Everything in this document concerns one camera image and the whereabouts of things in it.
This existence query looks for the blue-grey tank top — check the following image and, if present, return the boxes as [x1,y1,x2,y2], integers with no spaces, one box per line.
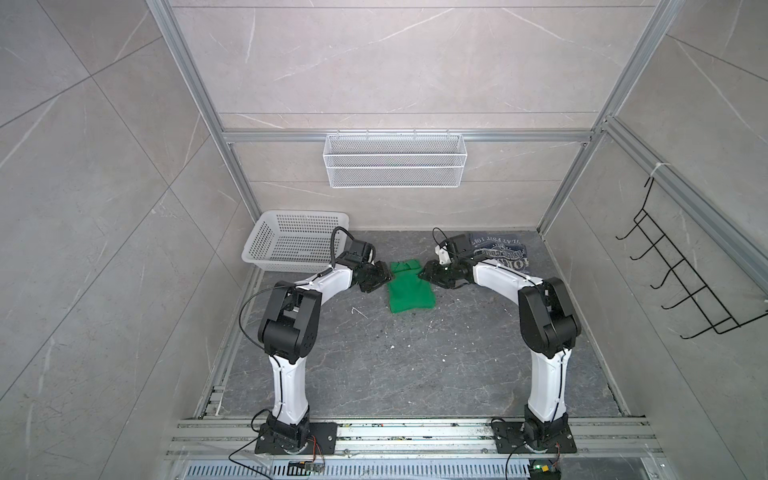
[469,232,530,273]

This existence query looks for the green tank top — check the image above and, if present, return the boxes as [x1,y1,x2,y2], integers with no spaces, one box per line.
[387,259,436,314]

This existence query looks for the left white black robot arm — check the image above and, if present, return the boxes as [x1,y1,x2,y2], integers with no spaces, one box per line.
[258,239,393,450]

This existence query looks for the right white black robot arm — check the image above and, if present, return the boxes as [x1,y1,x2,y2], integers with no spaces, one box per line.
[419,234,582,450]

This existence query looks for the white plastic laundry basket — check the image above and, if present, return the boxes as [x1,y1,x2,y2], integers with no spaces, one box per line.
[241,210,349,273]

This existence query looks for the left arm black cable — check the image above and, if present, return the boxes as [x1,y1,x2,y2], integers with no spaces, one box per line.
[328,226,355,268]

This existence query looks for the white wire mesh shelf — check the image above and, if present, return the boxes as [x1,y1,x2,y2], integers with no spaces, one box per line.
[323,133,468,189]

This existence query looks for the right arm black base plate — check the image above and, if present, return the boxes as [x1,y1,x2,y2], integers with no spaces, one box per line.
[489,418,577,454]

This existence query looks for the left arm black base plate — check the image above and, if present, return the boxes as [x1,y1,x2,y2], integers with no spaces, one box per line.
[254,422,339,455]

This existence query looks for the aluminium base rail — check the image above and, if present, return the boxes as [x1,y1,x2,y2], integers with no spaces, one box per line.
[155,417,677,479]

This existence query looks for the black wire hook rack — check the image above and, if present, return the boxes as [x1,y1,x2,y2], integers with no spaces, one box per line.
[615,177,767,340]

